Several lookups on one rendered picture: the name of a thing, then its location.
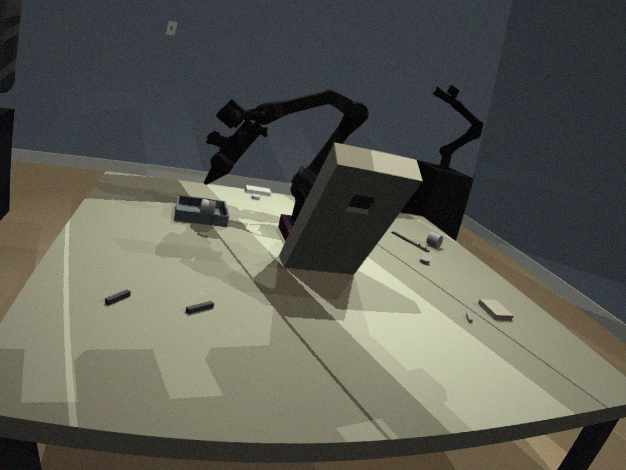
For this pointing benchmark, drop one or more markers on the beige flat rectangular slab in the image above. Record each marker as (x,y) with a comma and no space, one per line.
(495,309)
(257,190)

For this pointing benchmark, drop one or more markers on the white cylinder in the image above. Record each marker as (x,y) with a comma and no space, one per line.
(434,240)

